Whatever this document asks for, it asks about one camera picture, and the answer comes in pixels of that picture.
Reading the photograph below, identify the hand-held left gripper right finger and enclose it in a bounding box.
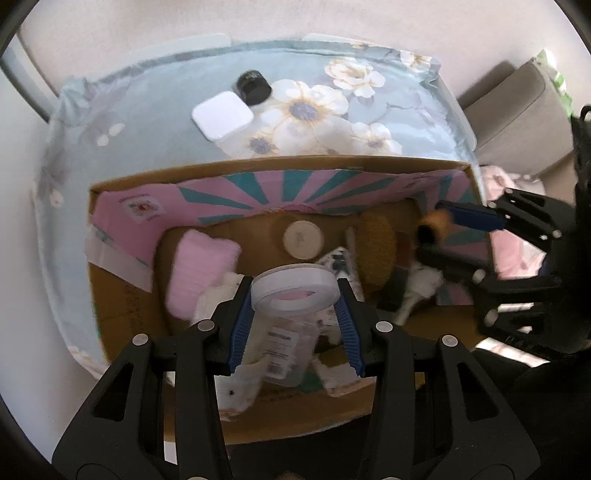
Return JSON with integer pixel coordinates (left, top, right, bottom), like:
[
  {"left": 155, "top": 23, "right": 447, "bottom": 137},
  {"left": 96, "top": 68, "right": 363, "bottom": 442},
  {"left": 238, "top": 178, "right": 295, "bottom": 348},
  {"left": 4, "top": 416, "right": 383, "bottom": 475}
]
[{"left": 336, "top": 277, "right": 539, "bottom": 480}]

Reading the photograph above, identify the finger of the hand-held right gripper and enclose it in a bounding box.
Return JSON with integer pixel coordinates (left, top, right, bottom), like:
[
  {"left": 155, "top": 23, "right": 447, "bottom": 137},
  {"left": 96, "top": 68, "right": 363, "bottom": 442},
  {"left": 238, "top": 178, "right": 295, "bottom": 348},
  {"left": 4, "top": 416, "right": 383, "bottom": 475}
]
[
  {"left": 436, "top": 188, "right": 575, "bottom": 253},
  {"left": 418, "top": 244, "right": 561, "bottom": 334}
]

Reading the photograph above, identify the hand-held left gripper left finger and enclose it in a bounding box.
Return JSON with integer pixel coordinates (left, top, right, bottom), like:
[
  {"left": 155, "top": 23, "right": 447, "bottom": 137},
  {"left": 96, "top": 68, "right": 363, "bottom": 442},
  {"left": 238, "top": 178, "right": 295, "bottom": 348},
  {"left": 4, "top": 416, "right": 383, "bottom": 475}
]
[{"left": 52, "top": 276, "right": 256, "bottom": 480}]

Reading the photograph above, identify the clear plastic case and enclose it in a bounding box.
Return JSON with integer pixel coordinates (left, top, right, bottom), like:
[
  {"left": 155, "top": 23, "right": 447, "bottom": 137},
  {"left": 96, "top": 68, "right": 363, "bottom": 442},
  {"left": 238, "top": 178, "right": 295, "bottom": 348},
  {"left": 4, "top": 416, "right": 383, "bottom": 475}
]
[{"left": 249, "top": 263, "right": 338, "bottom": 388}]

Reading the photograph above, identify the round wooden lid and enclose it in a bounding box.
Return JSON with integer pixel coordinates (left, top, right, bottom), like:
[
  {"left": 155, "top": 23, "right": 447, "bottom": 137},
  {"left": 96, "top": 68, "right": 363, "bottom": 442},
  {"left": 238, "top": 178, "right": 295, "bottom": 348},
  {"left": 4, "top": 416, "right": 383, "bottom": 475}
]
[{"left": 283, "top": 220, "right": 324, "bottom": 259}]

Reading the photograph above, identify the cardboard box with pink lining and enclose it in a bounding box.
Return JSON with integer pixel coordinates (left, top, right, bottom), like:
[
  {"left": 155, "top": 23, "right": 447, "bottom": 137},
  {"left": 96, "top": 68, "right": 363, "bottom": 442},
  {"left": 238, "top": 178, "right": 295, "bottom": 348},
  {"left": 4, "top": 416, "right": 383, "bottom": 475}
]
[{"left": 88, "top": 156, "right": 497, "bottom": 446}]

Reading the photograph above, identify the pink floral bedding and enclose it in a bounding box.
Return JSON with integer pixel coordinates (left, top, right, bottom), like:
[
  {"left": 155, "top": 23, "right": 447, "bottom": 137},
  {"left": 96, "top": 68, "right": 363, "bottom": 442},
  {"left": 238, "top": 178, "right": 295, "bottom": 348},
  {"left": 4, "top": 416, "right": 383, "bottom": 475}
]
[{"left": 480, "top": 165, "right": 550, "bottom": 282}]

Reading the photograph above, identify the pink folded cloth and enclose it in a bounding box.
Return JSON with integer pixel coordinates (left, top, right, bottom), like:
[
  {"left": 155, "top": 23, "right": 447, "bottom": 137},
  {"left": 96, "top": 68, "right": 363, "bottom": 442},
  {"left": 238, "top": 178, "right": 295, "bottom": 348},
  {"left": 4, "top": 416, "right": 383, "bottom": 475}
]
[{"left": 166, "top": 231, "right": 242, "bottom": 321}]

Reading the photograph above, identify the brown and white plush item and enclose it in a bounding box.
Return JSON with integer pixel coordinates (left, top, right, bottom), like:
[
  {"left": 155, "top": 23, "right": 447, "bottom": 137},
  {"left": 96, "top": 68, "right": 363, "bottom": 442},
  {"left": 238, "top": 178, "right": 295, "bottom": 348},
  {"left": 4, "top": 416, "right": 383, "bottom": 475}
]
[{"left": 344, "top": 210, "right": 398, "bottom": 291}]

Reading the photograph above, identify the beige sofa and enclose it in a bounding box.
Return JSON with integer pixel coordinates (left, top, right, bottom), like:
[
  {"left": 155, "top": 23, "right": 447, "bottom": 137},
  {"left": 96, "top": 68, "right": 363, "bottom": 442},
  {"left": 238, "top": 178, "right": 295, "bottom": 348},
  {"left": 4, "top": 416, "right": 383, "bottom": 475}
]
[{"left": 457, "top": 60, "right": 575, "bottom": 185}]

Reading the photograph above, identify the green and white packet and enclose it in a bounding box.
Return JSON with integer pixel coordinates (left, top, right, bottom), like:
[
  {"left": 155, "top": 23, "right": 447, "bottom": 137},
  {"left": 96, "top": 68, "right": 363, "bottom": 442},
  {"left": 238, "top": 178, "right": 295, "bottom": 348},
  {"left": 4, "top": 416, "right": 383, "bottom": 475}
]
[{"left": 531, "top": 48, "right": 575, "bottom": 116}]

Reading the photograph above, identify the floral blue tablecloth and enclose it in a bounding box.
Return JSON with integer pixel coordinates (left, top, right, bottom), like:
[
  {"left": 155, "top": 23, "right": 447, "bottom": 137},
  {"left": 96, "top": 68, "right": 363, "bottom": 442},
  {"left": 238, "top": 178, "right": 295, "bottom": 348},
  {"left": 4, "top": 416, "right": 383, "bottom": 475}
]
[{"left": 30, "top": 39, "right": 476, "bottom": 379}]

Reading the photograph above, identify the white square box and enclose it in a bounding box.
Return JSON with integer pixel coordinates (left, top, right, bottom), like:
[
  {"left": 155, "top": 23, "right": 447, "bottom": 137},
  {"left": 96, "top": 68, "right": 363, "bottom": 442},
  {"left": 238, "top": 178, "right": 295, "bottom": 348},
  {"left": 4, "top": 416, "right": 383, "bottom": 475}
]
[{"left": 191, "top": 91, "right": 254, "bottom": 141}]

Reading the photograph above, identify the black round jar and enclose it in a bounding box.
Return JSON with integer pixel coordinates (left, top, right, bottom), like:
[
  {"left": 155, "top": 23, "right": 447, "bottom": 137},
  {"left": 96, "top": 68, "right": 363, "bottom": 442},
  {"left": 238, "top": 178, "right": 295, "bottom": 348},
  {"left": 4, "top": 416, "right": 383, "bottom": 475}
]
[{"left": 235, "top": 69, "right": 273, "bottom": 106}]

